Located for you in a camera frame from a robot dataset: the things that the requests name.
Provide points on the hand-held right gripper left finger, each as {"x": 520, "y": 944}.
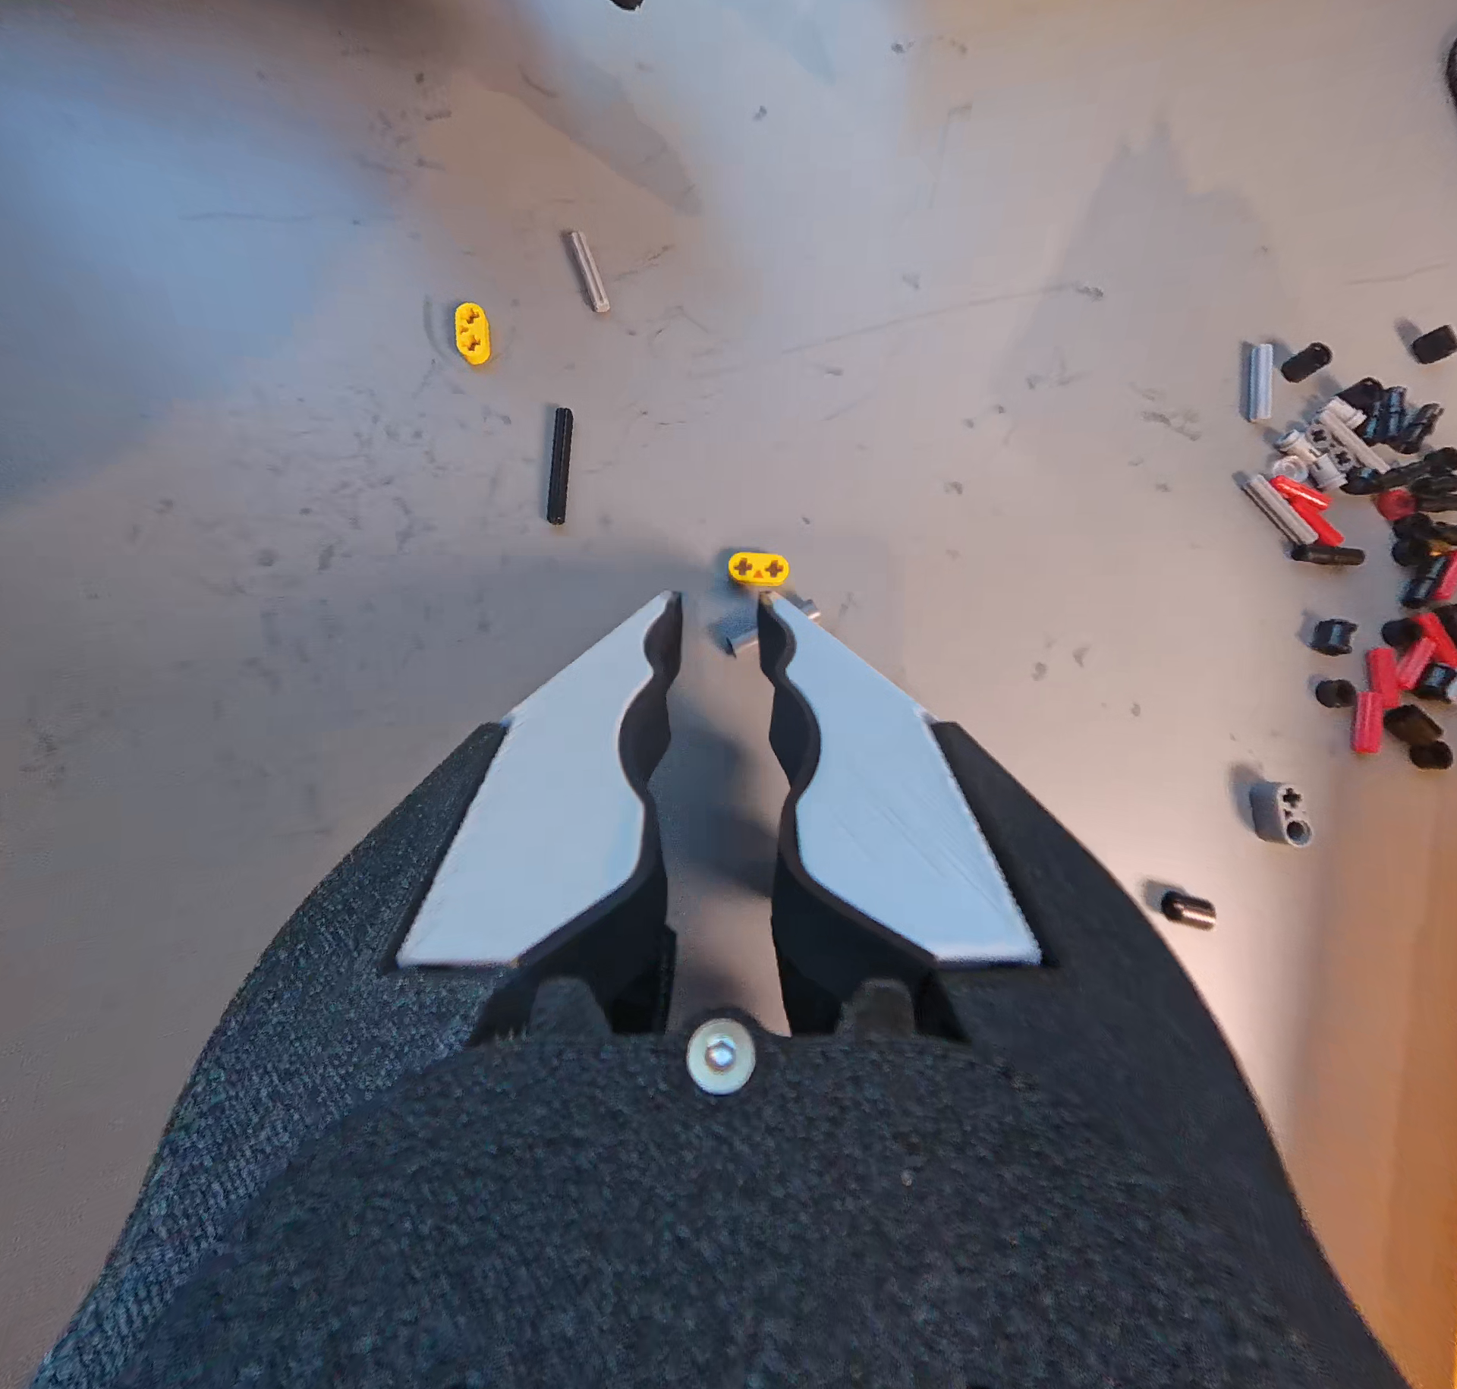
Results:
{"x": 535, "y": 843}

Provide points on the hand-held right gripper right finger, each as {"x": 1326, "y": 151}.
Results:
{"x": 899, "y": 843}

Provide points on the dark grey toy brick connector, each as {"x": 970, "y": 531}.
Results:
{"x": 739, "y": 635}

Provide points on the yellow two-hole toy brick beam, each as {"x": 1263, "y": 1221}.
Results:
{"x": 757, "y": 570}
{"x": 471, "y": 333}

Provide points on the grey desk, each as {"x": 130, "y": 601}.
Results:
{"x": 967, "y": 331}

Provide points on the small black toy brick connector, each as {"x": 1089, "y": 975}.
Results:
{"x": 1188, "y": 909}

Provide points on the black toy brick axle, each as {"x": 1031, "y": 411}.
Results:
{"x": 559, "y": 464}

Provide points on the small grey toy brick connector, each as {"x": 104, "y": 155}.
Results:
{"x": 1279, "y": 811}

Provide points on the pile of black red pins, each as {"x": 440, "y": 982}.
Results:
{"x": 1309, "y": 507}

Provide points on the black toy brick bush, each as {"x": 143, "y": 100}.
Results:
{"x": 1434, "y": 344}
{"x": 1305, "y": 362}

